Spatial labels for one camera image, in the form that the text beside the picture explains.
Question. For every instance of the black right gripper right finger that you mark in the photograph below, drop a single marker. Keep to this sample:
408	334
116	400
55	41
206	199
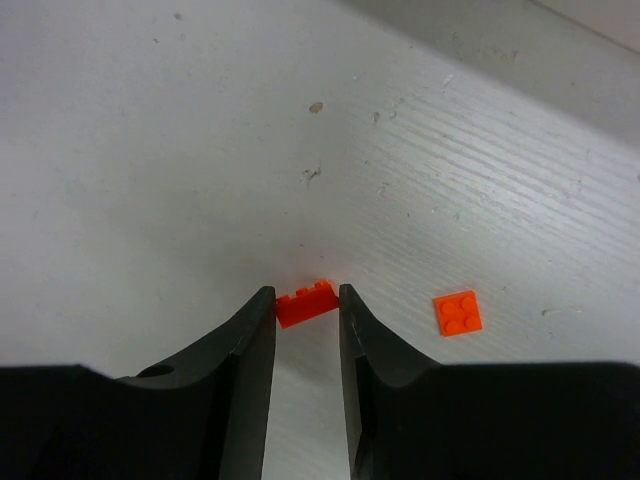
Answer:
410	417

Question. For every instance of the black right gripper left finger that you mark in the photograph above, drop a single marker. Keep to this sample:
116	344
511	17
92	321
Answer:
199	414

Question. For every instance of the orange small brick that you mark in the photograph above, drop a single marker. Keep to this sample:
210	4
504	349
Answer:
458	314
306	303

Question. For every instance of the white three-compartment plastic bin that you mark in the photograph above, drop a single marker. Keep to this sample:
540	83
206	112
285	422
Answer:
529	48

